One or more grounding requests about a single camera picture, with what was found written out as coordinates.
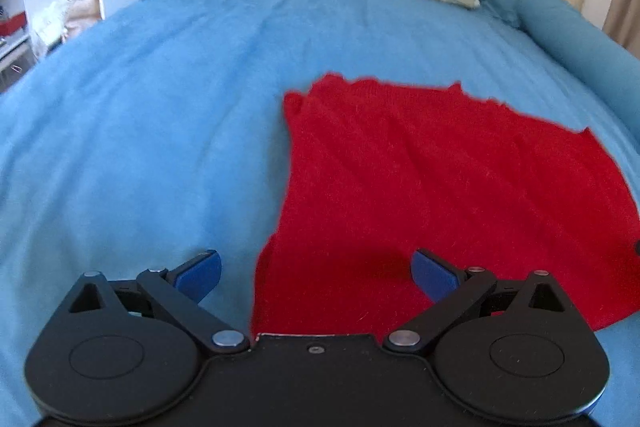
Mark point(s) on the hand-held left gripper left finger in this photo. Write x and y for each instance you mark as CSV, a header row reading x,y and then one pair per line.
x,y
200,274

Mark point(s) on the folded blue duvet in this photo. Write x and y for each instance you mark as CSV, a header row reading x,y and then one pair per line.
x,y
575,32

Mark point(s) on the bed with blue sheet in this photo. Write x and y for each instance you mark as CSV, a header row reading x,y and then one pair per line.
x,y
140,132

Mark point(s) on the plastic bags in shelf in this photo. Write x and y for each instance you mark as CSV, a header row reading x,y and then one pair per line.
x,y
65,19

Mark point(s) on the red knit sweater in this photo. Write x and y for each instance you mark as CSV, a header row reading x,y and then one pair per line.
x,y
425,187

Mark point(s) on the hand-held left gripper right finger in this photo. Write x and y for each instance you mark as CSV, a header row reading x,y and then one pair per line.
x,y
432,274

